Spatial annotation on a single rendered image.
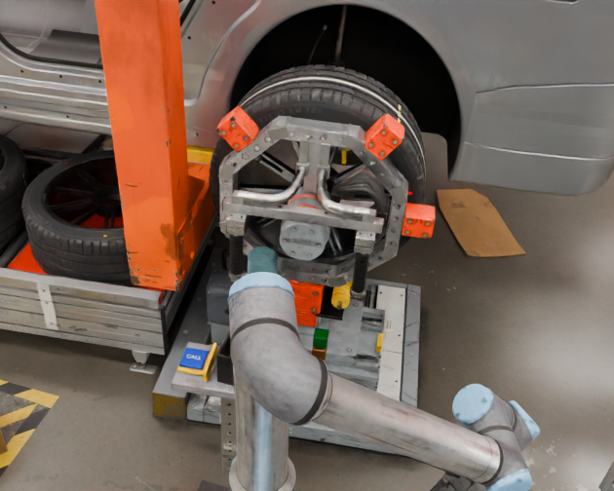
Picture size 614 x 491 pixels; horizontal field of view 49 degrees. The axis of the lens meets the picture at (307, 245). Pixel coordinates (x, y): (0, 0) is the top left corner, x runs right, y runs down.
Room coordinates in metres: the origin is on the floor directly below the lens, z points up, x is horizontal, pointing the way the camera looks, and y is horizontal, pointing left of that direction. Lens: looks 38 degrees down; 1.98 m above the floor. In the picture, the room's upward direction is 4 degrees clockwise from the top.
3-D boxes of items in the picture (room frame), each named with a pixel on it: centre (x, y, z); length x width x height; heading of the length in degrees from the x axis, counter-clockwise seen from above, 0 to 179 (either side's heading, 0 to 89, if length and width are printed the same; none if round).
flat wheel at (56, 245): (2.14, 0.77, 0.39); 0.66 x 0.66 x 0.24
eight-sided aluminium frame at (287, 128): (1.64, 0.00, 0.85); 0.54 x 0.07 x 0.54; 84
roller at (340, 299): (1.73, -0.13, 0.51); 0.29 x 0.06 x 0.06; 174
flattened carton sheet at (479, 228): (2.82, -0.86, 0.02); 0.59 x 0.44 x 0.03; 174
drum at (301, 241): (1.57, 0.00, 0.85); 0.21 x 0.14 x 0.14; 174
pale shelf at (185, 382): (1.33, 0.14, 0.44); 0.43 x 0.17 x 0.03; 84
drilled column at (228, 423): (1.34, 0.17, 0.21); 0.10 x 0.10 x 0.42; 84
